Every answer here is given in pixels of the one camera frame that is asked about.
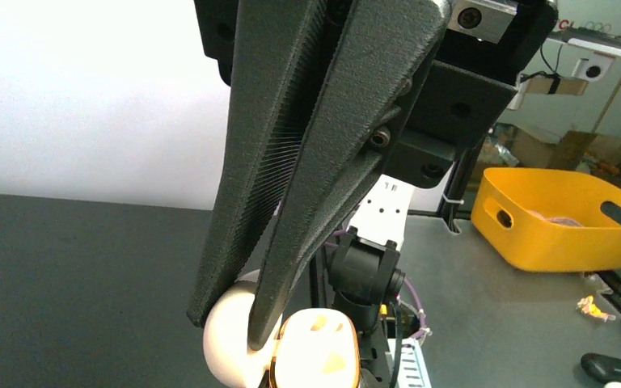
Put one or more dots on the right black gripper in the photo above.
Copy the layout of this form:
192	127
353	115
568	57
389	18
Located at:
384	48

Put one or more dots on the white slotted cable duct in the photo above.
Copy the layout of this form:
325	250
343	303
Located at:
412	368

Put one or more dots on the cream earbud charging case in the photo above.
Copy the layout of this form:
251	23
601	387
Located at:
314	347

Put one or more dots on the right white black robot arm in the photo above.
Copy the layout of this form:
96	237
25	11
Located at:
355	270

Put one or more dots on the black computer mouse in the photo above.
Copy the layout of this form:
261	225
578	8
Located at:
601	368

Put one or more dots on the yellow plastic bin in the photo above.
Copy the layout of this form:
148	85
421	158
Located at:
542	220

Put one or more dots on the external webcam on mount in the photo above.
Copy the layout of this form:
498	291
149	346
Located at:
587	70

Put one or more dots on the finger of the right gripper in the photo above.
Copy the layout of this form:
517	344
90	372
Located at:
274	56

